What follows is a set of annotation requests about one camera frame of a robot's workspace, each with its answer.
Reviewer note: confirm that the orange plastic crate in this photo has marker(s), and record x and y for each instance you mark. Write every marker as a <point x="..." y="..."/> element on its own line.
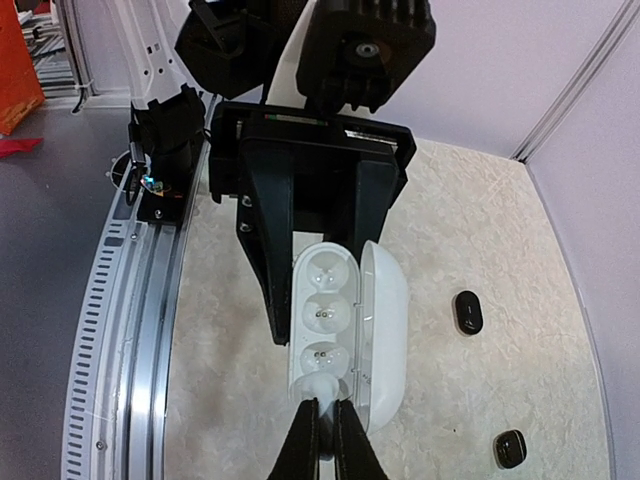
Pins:
<point x="21" y="92"/>

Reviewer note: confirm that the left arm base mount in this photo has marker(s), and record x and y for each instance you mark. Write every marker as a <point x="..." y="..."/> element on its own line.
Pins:
<point x="170" y="134"/>

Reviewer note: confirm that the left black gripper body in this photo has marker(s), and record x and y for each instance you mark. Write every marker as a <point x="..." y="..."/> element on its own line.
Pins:
<point x="324" y="151"/>

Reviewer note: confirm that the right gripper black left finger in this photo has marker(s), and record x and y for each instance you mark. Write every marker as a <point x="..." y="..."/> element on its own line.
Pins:
<point x="299" y="456"/>

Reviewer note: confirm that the white earbud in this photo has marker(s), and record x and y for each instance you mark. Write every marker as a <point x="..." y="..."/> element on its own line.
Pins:
<point x="320" y="386"/>

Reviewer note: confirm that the white earbud charging case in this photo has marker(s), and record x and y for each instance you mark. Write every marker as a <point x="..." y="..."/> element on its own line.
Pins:
<point x="349" y="318"/>

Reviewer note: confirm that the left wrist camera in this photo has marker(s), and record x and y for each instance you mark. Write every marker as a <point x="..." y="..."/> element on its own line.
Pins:
<point x="351" y="57"/>

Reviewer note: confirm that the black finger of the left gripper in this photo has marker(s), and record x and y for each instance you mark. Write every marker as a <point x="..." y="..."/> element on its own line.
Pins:
<point x="359" y="212"/>
<point x="265" y="227"/>

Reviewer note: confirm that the left aluminium frame post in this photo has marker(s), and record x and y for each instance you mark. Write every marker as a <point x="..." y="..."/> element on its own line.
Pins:
<point x="625" y="18"/>

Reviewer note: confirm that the red cloth scrap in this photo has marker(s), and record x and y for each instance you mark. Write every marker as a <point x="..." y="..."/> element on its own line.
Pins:
<point x="10" y="147"/>

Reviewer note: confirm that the aluminium front rail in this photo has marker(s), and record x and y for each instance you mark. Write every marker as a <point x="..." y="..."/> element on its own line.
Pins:
<point x="116" y="403"/>

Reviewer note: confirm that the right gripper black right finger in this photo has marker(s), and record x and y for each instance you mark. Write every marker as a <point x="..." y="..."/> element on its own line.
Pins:
<point x="354" y="457"/>

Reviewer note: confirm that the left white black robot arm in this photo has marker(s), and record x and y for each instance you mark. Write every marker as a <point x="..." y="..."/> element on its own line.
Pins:
<point x="226" y="50"/>

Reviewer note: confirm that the black earbud charging case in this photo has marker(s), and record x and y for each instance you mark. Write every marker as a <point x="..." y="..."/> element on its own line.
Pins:
<point x="468" y="311"/>

